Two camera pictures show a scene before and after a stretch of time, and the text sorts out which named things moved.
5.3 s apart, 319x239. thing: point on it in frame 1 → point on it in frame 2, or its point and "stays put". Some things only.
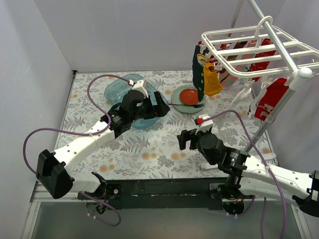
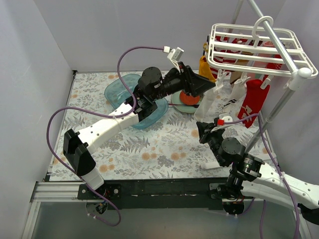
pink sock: (232, 78) → (252, 75)
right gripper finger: (185, 135) → (202, 127)
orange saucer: (189, 96) stays put
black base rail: (197, 193) stays put
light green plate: (186, 108) stays put
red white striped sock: (258, 66) → (224, 39)
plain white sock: (244, 93) → (208, 98)
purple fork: (196, 105) stays put
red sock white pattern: (276, 88) → (255, 95)
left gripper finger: (162, 108) → (197, 84)
